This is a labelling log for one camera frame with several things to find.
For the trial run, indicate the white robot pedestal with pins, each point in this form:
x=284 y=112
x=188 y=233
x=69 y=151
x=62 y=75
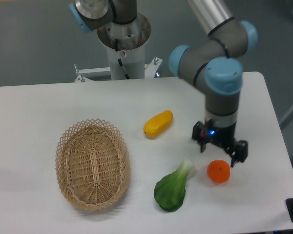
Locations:
x=125 y=47

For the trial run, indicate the orange tangerine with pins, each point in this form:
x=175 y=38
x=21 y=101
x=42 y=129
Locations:
x=218 y=171

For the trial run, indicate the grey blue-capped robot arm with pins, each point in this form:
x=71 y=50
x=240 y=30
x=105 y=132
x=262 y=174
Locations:
x=213 y=69

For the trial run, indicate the green bok choy vegetable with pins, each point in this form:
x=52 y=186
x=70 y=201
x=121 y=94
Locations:
x=170 y=191

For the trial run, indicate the woven wicker basket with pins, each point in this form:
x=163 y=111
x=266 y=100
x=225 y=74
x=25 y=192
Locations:
x=92 y=165

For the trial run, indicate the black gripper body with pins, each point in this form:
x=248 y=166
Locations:
x=220 y=129

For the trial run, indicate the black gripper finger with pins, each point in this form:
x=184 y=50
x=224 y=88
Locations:
x=200 y=135
x=238 y=151

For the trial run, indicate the yellow mango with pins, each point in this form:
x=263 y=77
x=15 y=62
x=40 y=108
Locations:
x=158 y=124

